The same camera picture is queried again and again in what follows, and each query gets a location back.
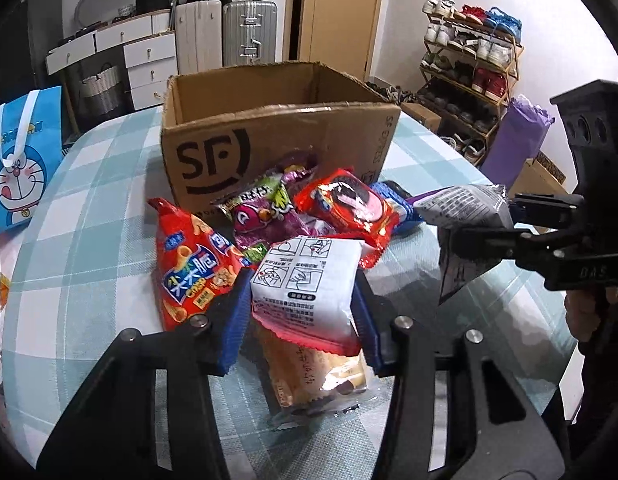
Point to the silver suitcase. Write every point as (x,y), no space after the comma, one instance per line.
(250,35)

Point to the silver grey snack packet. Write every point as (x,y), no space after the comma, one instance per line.
(464,205)

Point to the white drawer cabinet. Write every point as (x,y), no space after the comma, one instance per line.
(149,55)

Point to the woven basket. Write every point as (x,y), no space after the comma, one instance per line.
(100,87)

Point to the wooden door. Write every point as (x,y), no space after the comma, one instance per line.
(339,15)

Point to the blue cartoon gift bag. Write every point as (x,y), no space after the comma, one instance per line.
(24,170)

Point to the person's right hand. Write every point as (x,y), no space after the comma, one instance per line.
(580,317)

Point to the purple and green candy bag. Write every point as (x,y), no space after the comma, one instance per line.
(259,210)

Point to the red triangular snack bag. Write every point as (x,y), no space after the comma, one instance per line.
(189,260)

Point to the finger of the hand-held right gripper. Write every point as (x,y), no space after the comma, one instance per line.
(544,207)
(494,245)

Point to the brown cardboard box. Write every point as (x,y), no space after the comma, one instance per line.
(289,135)

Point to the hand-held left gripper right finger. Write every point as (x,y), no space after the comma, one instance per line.
(366,320)

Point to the metal shoe rack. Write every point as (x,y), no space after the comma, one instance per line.
(511,60)

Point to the group of shoes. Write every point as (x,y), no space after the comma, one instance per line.
(484,47)

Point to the white suitcase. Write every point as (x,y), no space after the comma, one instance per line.
(199,35)

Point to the open floor cardboard box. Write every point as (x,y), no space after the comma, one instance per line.
(539,175)

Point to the small flat cardboard box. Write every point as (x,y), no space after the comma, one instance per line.
(421,115)

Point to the red cookie packet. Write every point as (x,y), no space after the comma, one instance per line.
(339,200)

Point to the blue cookie packet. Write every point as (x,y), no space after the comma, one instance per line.
(406,214)

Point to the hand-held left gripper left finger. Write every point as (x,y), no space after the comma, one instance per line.
(234,320)

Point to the purple rolled mat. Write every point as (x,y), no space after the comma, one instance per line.
(514,145)

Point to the white packet with pink edge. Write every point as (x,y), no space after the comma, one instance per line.
(304,285)

